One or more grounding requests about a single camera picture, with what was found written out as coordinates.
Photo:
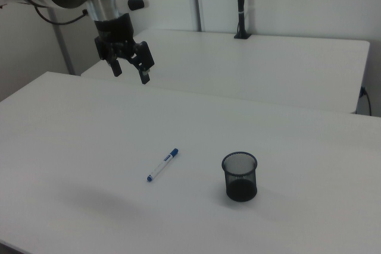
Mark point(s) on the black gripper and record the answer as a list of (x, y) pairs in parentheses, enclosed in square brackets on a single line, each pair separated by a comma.
[(114, 29)]

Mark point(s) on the blue and white marker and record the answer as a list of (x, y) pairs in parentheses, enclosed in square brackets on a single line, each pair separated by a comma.
[(163, 164)]

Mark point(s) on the white side table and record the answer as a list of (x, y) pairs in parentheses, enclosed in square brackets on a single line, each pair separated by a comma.
[(253, 66)]

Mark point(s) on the black mesh pen cup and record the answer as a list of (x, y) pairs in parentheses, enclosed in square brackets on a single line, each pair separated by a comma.
[(241, 190)]

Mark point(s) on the grey partition corner post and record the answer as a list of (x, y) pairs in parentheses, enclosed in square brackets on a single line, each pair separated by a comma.
[(62, 48)]

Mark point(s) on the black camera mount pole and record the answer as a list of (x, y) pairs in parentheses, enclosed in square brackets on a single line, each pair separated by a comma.
[(241, 1)]

